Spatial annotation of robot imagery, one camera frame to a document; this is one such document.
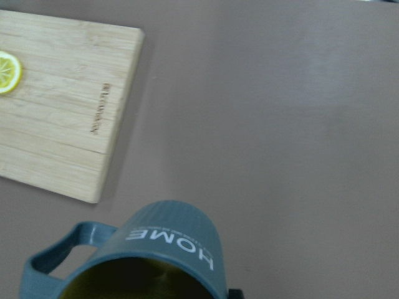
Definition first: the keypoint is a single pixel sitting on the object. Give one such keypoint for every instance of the bamboo cutting board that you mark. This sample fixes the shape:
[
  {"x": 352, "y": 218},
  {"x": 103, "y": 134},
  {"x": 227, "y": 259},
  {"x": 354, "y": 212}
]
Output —
[{"x": 60, "y": 124}]

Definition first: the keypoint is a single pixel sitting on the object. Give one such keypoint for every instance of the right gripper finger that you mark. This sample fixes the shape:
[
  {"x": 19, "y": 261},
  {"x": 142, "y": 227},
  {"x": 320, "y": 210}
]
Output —
[{"x": 234, "y": 293}]

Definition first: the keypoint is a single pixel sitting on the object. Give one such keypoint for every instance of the dark blue HOME mug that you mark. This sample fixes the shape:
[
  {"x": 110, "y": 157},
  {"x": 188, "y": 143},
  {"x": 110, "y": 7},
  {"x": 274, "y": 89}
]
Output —
[{"x": 167, "y": 249}]

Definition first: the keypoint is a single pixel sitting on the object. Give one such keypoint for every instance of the lemon slice on knife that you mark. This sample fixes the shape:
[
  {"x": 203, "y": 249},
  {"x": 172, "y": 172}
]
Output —
[{"x": 11, "y": 72}]

